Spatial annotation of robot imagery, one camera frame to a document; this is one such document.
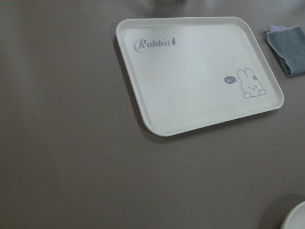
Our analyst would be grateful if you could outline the round cream plate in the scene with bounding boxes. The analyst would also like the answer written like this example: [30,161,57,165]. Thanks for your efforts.
[281,202,305,229]

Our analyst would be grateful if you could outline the cream rabbit tray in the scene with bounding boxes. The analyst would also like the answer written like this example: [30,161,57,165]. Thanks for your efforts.
[116,17,284,136]

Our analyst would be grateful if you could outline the grey folded cloth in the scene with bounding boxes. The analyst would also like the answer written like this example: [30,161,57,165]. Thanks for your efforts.
[264,25,305,77]

